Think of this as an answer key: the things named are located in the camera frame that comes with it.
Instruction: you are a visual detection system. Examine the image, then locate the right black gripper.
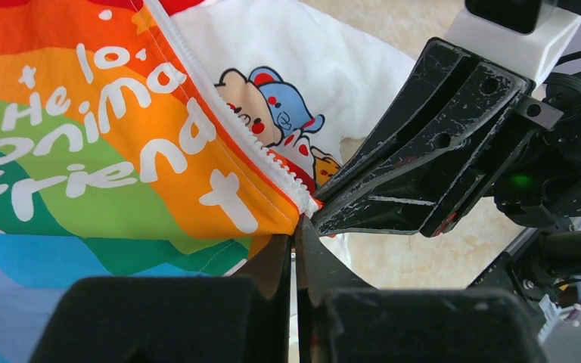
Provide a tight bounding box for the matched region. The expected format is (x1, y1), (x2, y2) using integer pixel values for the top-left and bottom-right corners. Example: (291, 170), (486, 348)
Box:
(312, 38), (581, 237)

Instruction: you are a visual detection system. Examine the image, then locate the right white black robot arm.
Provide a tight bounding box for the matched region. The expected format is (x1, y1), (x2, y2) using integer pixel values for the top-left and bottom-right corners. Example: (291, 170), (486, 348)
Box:
(312, 38), (581, 307)

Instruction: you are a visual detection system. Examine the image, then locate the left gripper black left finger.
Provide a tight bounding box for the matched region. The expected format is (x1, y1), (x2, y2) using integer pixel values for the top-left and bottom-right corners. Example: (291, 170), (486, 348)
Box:
(31, 235), (291, 362)

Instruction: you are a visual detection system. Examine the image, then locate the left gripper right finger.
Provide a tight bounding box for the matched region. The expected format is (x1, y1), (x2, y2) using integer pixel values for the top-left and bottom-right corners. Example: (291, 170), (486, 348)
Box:
(295, 217), (547, 362)

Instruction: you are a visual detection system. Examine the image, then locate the rainbow white red hooded jacket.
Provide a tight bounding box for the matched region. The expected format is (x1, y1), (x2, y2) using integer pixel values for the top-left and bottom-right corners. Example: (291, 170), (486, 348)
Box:
(0, 1), (415, 362)

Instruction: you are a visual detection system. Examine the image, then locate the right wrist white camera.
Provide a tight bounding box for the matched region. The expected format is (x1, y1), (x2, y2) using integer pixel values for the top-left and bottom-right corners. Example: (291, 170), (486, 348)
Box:
(443, 0), (581, 87)

